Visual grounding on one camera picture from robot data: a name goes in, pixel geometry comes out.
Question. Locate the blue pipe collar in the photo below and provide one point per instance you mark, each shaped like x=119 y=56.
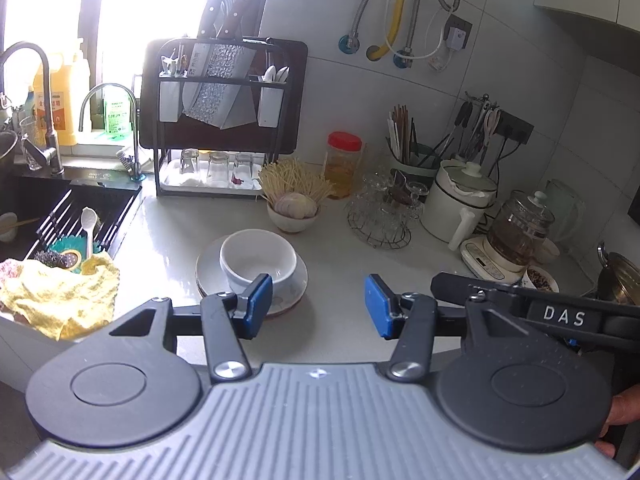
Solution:
x=404 y=59
x=350 y=45

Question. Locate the hanging kitchen utensils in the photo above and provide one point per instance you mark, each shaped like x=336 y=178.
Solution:
x=472 y=125

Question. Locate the dish brush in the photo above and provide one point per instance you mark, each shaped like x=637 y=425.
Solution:
x=127 y=160

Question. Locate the small metal utensils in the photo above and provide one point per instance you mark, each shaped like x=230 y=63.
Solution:
x=172 y=65

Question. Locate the black dish rack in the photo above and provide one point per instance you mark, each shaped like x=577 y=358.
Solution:
x=160 y=175

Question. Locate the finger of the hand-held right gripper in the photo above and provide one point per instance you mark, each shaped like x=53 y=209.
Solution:
x=455 y=287

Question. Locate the steel pot with lid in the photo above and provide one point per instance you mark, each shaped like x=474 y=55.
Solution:
x=622 y=275

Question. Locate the glass kettle on white base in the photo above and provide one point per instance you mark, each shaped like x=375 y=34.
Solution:
x=520 y=232

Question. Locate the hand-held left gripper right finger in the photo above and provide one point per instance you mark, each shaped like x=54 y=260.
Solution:
x=377 y=305

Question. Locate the black wall socket strip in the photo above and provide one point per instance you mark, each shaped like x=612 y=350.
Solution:
x=515 y=127

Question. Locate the dark brown cutting board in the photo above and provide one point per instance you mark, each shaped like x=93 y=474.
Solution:
x=295 y=90

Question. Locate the bundle of chopsticks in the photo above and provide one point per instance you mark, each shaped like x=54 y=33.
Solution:
x=400 y=130

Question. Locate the small white garlic bowl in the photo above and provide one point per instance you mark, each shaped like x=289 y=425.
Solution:
x=292 y=225

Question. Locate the roll-up sink rack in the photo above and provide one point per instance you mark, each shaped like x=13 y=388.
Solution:
x=117 y=215

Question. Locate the white ceramic spoon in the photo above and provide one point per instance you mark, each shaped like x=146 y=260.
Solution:
x=282 y=75
x=269 y=74

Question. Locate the red-lidded plastic jar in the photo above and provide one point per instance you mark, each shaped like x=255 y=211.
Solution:
x=344 y=170

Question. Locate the white plate faint leaf print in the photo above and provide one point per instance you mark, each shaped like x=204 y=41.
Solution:
x=207 y=272

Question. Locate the tall dark faucet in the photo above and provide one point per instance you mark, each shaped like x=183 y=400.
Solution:
x=47 y=90

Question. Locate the steel wool scrubber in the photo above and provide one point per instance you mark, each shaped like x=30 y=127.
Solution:
x=55 y=261

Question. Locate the green bottle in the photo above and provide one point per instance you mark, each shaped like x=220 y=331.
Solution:
x=117 y=110

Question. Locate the yellow dishcloth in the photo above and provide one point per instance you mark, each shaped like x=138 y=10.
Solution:
x=65 y=295

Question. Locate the window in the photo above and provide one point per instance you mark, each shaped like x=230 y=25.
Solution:
x=125 y=5

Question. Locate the chrome gooseneck faucet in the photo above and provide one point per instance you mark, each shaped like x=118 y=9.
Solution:
x=135 y=140

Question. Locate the yellow detergent jug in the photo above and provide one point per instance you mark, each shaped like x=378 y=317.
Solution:
x=65 y=100

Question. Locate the teal dish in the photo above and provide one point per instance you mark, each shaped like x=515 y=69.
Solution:
x=62 y=246

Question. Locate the set of upturned glass cups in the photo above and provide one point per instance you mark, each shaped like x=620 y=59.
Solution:
x=387 y=200

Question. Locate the pink knitted dishcloth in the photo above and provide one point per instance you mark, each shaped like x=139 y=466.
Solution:
x=10 y=269

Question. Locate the clear drinking glass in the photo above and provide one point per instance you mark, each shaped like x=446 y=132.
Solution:
x=243 y=170
x=217 y=170
x=189 y=167

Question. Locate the grey kitchen knife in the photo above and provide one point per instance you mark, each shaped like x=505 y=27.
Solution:
x=245 y=110

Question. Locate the stainless steel bowl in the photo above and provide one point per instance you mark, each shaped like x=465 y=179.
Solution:
x=7 y=157

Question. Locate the person's right hand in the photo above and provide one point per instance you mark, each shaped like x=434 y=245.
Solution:
x=625 y=407

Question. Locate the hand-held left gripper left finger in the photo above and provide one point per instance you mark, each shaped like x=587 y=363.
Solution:
x=259 y=305

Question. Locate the white ceramic bowl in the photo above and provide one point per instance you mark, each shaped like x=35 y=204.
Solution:
x=257 y=255

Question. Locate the plain steel cleaver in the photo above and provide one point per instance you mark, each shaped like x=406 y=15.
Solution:
x=192 y=75

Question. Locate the wooden chopstick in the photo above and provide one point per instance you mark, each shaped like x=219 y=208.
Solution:
x=25 y=224

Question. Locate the black sink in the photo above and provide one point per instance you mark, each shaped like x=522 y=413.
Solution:
x=30 y=200

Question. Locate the garlic bulb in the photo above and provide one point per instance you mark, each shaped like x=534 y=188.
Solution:
x=297 y=206

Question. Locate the green translucent pitcher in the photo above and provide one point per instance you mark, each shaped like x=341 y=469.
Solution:
x=567 y=210

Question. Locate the small bowl of dried herbs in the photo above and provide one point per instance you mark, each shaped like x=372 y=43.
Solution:
x=541 y=277

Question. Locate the white utensil holder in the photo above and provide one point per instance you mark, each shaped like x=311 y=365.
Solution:
x=268 y=107
x=169 y=100

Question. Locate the white electric cooking pot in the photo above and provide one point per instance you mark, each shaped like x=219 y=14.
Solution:
x=450 y=205

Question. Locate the white wall alarm device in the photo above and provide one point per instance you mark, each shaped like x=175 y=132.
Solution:
x=456 y=37

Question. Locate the dark chopstick holder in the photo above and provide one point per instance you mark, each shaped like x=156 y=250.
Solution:
x=422 y=162

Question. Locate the small grey bowl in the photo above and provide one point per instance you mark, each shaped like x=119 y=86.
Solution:
x=7 y=227

